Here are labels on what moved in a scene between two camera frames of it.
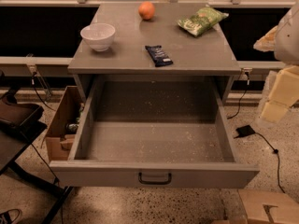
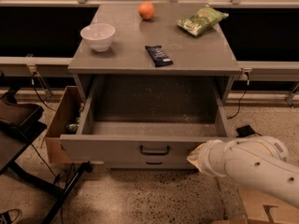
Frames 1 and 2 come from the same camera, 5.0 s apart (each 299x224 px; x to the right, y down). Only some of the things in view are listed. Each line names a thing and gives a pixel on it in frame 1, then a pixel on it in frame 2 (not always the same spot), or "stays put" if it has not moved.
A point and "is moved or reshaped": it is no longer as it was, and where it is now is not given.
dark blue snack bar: x=158 y=56 stays put
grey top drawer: x=152 y=131 is moved or reshaped
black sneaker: x=9 y=217 stays put
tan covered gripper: x=288 y=41 -> x=207 y=157
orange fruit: x=146 y=10 stays put
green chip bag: x=202 y=20 stays put
